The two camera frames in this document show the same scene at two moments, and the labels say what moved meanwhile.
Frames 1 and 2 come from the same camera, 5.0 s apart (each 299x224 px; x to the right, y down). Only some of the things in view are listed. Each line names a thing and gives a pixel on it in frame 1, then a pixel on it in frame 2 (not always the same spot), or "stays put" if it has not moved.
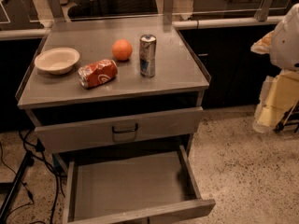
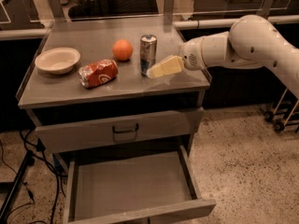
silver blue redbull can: x=148 y=48 stays put
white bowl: x=57 y=60 stays put
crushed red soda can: x=97 y=73 stays put
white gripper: x=286 y=44 to x=191 y=54
